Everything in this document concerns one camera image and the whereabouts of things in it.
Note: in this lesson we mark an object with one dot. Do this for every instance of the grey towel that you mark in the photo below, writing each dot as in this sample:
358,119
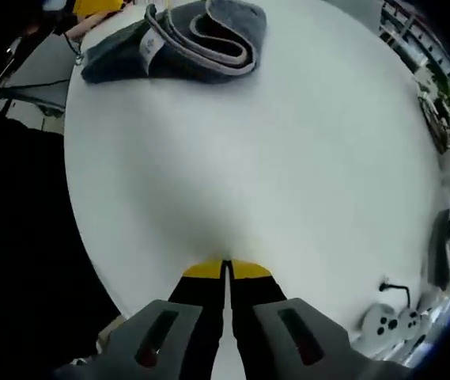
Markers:
193,55

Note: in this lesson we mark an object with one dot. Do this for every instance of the grey mesh office chair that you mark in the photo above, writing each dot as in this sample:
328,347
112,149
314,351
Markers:
38,67

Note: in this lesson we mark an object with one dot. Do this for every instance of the white game controller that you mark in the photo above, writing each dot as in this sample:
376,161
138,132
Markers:
380,321
410,322

